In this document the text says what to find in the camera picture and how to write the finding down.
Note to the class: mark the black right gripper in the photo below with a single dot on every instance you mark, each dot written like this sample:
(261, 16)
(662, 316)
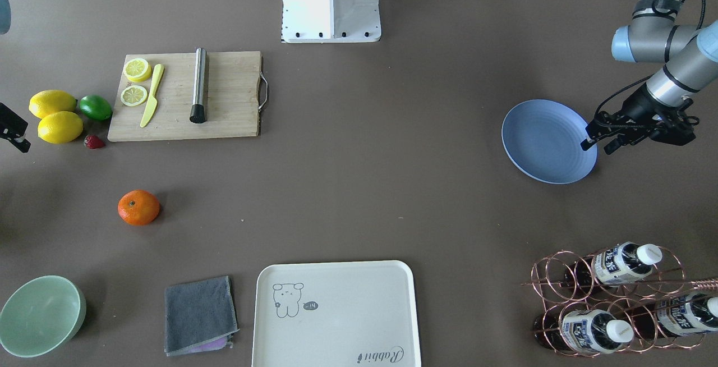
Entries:
(11, 123)

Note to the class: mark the blue plate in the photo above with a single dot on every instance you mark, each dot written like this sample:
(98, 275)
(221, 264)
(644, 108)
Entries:
(543, 139)

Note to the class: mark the grey folded cloth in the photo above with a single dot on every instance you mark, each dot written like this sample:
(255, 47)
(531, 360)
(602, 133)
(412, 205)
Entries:
(199, 316)

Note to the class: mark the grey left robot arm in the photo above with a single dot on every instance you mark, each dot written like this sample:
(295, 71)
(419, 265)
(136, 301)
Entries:
(687, 53)

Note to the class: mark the tea bottle top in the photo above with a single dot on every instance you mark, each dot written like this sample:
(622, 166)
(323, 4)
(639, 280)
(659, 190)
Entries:
(623, 263)

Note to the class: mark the orange mandarin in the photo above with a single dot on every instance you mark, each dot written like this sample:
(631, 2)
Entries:
(138, 207)

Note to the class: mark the copper wire bottle rack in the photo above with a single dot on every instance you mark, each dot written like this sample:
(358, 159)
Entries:
(623, 298)

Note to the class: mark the lemon slice lower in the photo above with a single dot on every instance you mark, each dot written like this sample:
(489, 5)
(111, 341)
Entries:
(133, 95)

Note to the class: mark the steel muddler black tip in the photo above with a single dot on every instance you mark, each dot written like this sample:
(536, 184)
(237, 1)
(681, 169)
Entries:
(197, 114)

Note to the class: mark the lemon half slice upper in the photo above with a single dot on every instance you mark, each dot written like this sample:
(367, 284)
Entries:
(137, 70)

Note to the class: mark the cream rabbit tray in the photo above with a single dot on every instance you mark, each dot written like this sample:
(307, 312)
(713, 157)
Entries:
(336, 314)

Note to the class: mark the green bowl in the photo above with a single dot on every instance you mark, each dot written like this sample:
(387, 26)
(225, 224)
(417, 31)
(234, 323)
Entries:
(42, 315)

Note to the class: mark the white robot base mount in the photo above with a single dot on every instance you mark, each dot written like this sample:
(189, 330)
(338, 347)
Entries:
(330, 21)

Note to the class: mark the green lime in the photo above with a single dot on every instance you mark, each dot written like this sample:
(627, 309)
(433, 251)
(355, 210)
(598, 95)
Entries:
(95, 107)

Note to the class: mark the bamboo cutting board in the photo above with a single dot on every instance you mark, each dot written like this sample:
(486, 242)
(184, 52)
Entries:
(232, 99)

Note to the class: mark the yellow lemon upper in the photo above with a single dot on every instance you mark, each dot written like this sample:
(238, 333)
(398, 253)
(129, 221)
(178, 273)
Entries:
(50, 101)

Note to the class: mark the yellow lemon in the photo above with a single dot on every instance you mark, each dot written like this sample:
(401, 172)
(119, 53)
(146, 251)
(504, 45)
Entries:
(60, 127)
(50, 101)

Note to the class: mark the tea bottle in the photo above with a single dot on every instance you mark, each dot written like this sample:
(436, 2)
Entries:
(583, 332)
(678, 316)
(623, 263)

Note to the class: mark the tea bottle bottom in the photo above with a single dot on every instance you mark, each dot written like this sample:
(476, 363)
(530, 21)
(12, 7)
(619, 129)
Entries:
(678, 316)
(583, 332)

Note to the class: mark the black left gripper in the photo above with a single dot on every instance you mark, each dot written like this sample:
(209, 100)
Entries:
(638, 105)

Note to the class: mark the yellow lemon lower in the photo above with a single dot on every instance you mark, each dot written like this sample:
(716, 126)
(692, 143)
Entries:
(60, 127)

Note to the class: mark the yellow plastic knife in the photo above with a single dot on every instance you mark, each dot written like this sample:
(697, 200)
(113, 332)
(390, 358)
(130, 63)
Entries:
(152, 101)

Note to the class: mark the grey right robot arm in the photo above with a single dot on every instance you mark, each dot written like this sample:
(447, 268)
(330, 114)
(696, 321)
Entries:
(6, 21)

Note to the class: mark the red strawberry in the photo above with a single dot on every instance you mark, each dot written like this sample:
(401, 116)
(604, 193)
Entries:
(93, 142)

